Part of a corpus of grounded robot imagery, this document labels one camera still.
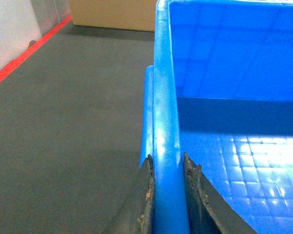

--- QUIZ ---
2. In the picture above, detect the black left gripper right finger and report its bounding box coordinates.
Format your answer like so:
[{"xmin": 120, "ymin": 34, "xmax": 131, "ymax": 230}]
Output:
[{"xmin": 183, "ymin": 152, "xmax": 256, "ymax": 234}]

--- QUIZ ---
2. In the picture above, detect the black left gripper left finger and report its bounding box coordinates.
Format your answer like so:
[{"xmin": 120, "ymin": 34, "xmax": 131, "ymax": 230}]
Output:
[{"xmin": 103, "ymin": 155, "xmax": 154, "ymax": 234}]

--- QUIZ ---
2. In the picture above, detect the large blue plastic crate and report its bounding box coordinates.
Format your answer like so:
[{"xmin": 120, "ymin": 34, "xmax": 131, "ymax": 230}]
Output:
[{"xmin": 141, "ymin": 0, "xmax": 293, "ymax": 234}]

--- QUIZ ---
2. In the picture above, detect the large cardboard box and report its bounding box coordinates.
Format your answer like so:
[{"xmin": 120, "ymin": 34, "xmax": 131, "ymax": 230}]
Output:
[{"xmin": 69, "ymin": 0, "xmax": 157, "ymax": 32}]

